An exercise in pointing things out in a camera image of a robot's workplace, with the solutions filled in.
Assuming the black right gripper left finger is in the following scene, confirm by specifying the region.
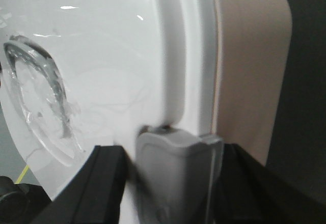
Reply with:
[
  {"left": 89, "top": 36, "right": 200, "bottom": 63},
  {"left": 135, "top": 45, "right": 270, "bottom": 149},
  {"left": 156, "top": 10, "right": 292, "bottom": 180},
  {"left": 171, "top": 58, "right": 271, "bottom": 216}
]
[{"left": 32, "top": 146, "right": 126, "bottom": 223}]

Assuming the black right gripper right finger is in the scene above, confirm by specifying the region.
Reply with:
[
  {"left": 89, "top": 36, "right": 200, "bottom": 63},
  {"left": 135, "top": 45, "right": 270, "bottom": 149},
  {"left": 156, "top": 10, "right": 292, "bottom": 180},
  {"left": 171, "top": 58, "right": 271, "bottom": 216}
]
[{"left": 213, "top": 144, "right": 325, "bottom": 223}]

